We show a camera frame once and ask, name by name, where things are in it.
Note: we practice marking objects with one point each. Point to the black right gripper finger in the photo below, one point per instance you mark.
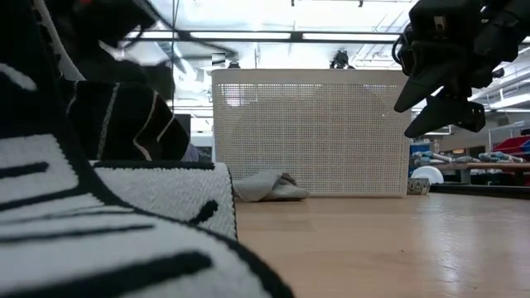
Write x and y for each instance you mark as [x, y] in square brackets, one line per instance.
[418, 93]
[443, 113]

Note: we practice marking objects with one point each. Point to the black garment beige lines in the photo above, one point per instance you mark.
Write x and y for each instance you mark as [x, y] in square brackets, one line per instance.
[124, 124]

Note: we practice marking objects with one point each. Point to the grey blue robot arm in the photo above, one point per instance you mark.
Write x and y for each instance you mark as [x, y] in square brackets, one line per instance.
[497, 156]
[426, 157]

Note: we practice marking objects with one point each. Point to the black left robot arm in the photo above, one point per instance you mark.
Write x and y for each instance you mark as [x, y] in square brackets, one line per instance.
[103, 20]

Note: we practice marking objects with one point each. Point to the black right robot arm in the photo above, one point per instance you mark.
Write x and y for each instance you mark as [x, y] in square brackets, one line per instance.
[509, 29]

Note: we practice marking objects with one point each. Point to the blue storage bin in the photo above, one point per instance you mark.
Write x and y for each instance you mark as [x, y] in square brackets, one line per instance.
[420, 147]

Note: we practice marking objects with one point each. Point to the white round chair back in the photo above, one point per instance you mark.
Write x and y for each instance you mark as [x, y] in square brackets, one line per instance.
[428, 174]

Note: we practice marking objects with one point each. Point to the wooden workbench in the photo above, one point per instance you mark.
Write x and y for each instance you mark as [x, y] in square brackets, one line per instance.
[488, 166]

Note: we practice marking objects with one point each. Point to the red storage bin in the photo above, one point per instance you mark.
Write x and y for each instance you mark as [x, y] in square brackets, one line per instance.
[511, 145]

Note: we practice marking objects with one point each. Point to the patterned bowl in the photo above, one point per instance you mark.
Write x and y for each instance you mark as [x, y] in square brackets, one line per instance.
[418, 187]

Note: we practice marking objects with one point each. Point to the ceiling light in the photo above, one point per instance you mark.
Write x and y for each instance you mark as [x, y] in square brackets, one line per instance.
[350, 37]
[240, 35]

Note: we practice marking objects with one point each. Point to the white perforated plastic basket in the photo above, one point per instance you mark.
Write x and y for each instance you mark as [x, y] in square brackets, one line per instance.
[310, 132]

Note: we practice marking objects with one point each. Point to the grey cloth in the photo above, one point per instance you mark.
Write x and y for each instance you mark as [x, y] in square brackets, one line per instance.
[265, 188]

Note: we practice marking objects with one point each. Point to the lavender garment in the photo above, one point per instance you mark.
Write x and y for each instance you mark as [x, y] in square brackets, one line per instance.
[191, 154]

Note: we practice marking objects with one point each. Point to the black white knit garment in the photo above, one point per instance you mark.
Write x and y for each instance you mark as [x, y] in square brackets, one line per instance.
[124, 248]

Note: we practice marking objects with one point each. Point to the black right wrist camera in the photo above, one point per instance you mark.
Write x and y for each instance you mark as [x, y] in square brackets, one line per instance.
[447, 18]

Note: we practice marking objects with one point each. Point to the black overhead camera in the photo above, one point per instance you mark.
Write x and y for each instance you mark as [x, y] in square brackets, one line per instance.
[340, 60]

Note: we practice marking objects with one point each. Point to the small black mount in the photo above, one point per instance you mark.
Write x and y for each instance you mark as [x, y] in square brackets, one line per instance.
[234, 65]

